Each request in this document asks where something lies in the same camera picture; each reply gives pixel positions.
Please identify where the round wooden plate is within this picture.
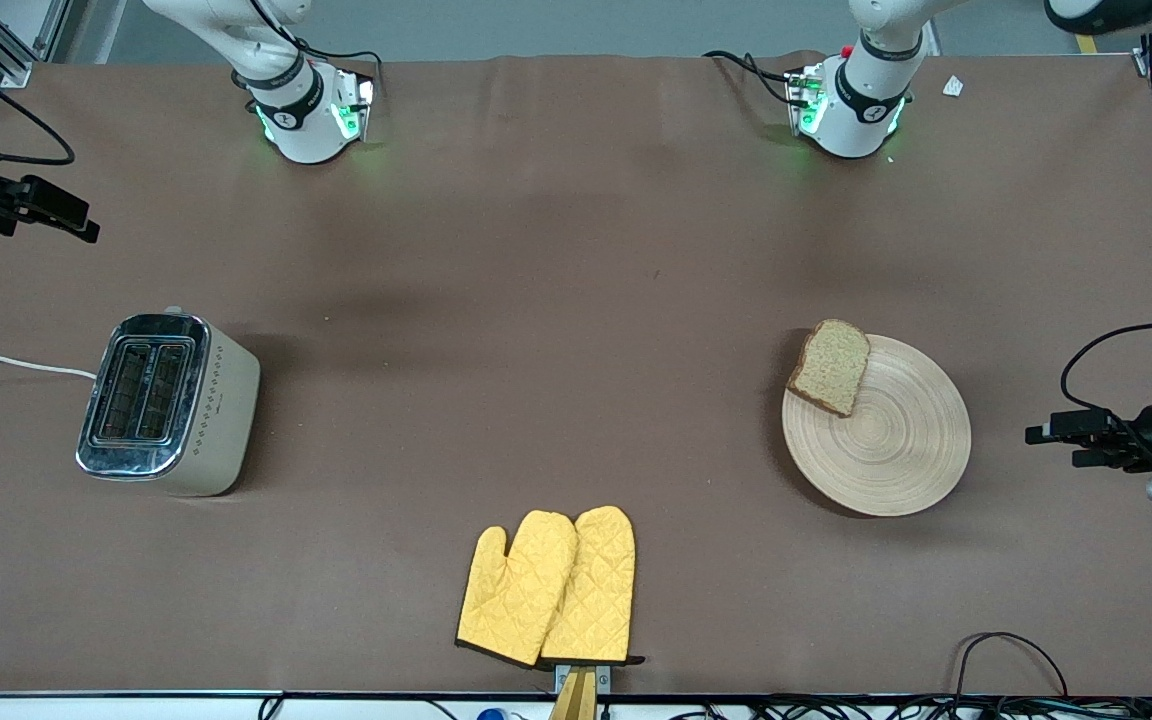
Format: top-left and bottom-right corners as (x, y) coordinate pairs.
(782, 333), (973, 518)

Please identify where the brown bread toast slice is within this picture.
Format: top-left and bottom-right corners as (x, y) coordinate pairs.
(787, 319), (872, 419)

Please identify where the cream and chrome toaster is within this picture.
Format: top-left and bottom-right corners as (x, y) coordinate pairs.
(75, 308), (262, 498)

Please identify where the brown table cover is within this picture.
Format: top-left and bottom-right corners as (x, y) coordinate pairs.
(0, 52), (1152, 698)

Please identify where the yellow quilted oven mitt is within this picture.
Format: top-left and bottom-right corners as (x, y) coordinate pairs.
(455, 511), (578, 669)
(540, 506), (645, 667)

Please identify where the white toaster power cord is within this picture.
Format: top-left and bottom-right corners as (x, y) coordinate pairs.
(0, 354), (99, 381)

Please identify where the looped black cable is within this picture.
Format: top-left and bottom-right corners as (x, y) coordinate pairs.
(951, 632), (1070, 701)

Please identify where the black cable bundle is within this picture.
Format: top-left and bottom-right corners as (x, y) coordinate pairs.
(666, 694), (1152, 720)

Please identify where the black left arm base cable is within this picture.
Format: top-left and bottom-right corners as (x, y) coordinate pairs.
(703, 50), (809, 107)

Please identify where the wooden stick with metal bracket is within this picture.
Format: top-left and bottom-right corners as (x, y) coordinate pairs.
(548, 664), (613, 720)

